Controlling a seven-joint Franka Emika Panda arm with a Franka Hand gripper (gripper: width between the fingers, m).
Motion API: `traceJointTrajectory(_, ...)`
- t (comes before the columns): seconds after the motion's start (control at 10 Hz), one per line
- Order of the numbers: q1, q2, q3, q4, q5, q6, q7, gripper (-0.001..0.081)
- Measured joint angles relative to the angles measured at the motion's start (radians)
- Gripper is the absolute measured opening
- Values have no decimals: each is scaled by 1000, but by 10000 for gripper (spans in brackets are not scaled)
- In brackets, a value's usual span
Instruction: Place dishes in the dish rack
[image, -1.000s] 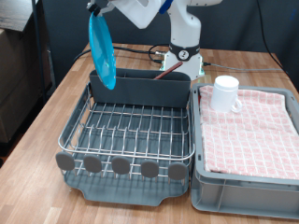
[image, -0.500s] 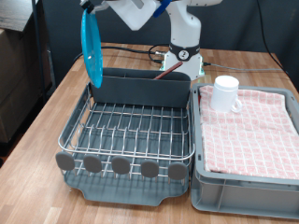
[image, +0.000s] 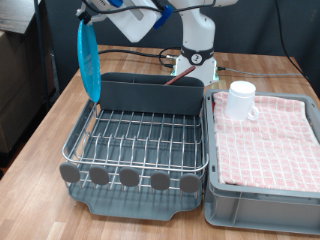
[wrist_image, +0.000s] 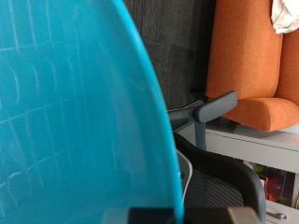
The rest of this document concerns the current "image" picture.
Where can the cardboard box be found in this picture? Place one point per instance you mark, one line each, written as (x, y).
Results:
(16, 93)

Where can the pink checked towel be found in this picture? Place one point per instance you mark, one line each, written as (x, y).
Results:
(266, 156)

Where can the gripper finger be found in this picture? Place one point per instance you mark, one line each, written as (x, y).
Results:
(81, 12)
(87, 18)

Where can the dark grey drain tray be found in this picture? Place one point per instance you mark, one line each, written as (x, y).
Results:
(133, 205)

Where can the black metal pole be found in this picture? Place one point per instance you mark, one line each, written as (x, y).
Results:
(41, 50)

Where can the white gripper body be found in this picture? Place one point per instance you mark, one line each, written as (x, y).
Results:
(136, 25)

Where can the dark wooden shelf board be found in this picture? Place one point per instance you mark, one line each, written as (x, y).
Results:
(16, 13)

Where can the blue plate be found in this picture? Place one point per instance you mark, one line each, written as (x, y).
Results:
(89, 60)

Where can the red-brown wooden spoon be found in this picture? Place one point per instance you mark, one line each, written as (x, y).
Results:
(180, 76)

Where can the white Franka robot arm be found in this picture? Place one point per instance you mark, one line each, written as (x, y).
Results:
(196, 30)

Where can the grey plastic crate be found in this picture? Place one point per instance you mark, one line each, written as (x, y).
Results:
(260, 208)

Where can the white mug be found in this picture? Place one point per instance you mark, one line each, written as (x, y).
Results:
(238, 100)

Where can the dark fabric partition panel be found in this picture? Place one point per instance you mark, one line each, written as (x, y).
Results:
(260, 26)

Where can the dark grey cutlery caddy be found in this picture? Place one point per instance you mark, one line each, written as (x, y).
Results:
(150, 95)

